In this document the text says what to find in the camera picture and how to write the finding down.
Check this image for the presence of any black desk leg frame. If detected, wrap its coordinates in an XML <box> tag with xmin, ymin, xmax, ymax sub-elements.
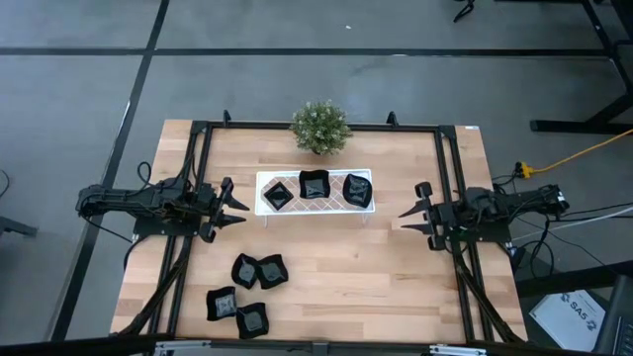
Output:
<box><xmin>494</xmin><ymin>0</ymin><xmax>633</xmax><ymax>135</ymax></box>

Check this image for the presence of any black aluminium table frame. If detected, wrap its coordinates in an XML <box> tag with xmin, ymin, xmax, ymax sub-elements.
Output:
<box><xmin>109</xmin><ymin>109</ymin><xmax>529</xmax><ymax>345</ymax></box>

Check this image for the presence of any yellow extension cable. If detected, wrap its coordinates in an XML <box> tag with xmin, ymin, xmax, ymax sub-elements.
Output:
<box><xmin>513</xmin><ymin>127</ymin><xmax>633</xmax><ymax>180</ymax></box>

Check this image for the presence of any white cable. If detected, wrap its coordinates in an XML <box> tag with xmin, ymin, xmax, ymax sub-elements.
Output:
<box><xmin>508</xmin><ymin>205</ymin><xmax>633</xmax><ymax>243</ymax></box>

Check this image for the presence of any small square black plate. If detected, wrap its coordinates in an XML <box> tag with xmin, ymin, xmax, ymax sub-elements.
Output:
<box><xmin>263</xmin><ymin>180</ymin><xmax>296</xmax><ymax>212</ymax></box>

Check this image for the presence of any dark grey desk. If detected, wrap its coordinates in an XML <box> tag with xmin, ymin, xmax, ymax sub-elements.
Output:
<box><xmin>513</xmin><ymin>259</ymin><xmax>633</xmax><ymax>356</ymax></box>

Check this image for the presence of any black horizontal frame beam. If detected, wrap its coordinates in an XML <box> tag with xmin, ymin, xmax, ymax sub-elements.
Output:
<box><xmin>0</xmin><ymin>333</ymin><xmax>633</xmax><ymax>356</ymax></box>

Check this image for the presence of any black chair leg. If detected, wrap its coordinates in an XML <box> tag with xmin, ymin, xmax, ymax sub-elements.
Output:
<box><xmin>0</xmin><ymin>215</ymin><xmax>40</xmax><ymax>239</ymax></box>

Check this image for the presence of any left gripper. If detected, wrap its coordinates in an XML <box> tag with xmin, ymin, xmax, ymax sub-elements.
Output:
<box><xmin>196</xmin><ymin>176</ymin><xmax>251</xmax><ymax>244</ymax></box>

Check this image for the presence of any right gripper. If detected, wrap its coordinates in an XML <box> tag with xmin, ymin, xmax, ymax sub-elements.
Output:
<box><xmin>398</xmin><ymin>181</ymin><xmax>457</xmax><ymax>252</ymax></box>

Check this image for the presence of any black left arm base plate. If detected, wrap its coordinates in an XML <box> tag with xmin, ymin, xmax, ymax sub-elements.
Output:
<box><xmin>132</xmin><ymin>211</ymin><xmax>205</xmax><ymax>238</ymax></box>

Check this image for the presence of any silver metal bracket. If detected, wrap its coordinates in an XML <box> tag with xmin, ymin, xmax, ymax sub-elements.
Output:
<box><xmin>428</xmin><ymin>344</ymin><xmax>489</xmax><ymax>356</ymax></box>
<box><xmin>152</xmin><ymin>339</ymin><xmax>213</xmax><ymax>356</ymax></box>

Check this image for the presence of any white lattice wire rack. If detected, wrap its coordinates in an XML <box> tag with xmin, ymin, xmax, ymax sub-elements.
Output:
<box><xmin>253</xmin><ymin>168</ymin><xmax>376</xmax><ymax>227</ymax></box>

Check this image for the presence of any black power cable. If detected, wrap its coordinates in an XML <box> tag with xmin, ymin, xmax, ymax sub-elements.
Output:
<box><xmin>511</xmin><ymin>217</ymin><xmax>607</xmax><ymax>271</ymax></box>
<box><xmin>492</xmin><ymin>172</ymin><xmax>633</xmax><ymax>219</ymax></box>

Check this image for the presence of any dark grey laptop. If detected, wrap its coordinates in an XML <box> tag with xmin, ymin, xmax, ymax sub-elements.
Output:
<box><xmin>591</xmin><ymin>274</ymin><xmax>633</xmax><ymax>356</ymax></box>

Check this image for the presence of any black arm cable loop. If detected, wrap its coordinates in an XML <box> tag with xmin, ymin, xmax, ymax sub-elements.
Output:
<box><xmin>136</xmin><ymin>160</ymin><xmax>155</xmax><ymax>188</ymax></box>

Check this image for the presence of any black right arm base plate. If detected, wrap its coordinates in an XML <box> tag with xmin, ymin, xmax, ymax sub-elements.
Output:
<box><xmin>441</xmin><ymin>217</ymin><xmax>512</xmax><ymax>244</ymax></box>

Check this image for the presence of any white printed paper sheet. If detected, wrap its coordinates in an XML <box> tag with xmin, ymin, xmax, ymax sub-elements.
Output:
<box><xmin>527</xmin><ymin>289</ymin><xmax>607</xmax><ymax>353</ymax></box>

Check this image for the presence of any artificial green potted plant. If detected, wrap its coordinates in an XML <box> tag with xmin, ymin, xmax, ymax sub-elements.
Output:
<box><xmin>289</xmin><ymin>100</ymin><xmax>354</xmax><ymax>156</ymax></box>

